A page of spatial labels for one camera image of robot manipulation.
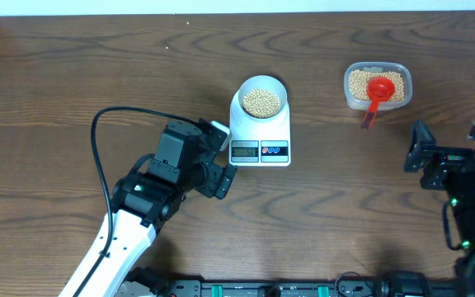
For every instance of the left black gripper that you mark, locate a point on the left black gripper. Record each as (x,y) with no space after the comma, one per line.
(217,179)

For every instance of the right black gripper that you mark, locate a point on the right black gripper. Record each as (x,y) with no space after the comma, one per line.
(444,160)

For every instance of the red plastic measuring scoop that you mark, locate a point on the red plastic measuring scoop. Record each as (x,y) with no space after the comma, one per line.
(378,90)

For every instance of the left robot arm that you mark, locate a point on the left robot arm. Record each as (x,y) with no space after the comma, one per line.
(141,205)

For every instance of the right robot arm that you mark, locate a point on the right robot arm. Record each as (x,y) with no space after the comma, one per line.
(458,214)

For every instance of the white digital kitchen scale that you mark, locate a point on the white digital kitchen scale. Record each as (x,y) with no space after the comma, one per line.
(259,142)

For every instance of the soybeans in bowl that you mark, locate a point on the soybeans in bowl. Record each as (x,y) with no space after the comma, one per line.
(261,103)

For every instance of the light blue bowl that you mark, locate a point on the light blue bowl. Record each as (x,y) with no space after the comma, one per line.
(264,82)

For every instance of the soybeans in container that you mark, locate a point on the soybeans in container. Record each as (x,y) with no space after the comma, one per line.
(359,79)

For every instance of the clear plastic container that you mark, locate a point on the clear plastic container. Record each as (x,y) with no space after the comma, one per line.
(379,67)

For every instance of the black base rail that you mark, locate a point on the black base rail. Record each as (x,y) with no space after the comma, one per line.
(196,288)

